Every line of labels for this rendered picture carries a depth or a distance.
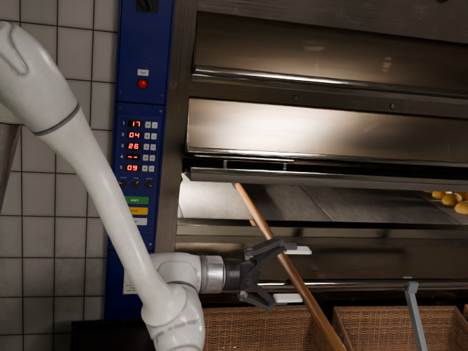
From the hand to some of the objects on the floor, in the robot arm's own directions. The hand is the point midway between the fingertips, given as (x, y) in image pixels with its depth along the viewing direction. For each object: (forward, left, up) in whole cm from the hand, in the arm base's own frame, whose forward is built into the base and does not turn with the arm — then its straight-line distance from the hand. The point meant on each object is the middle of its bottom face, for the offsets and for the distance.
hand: (301, 274), depth 129 cm
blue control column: (-47, +146, -130) cm, 201 cm away
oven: (+50, +153, -130) cm, 207 cm away
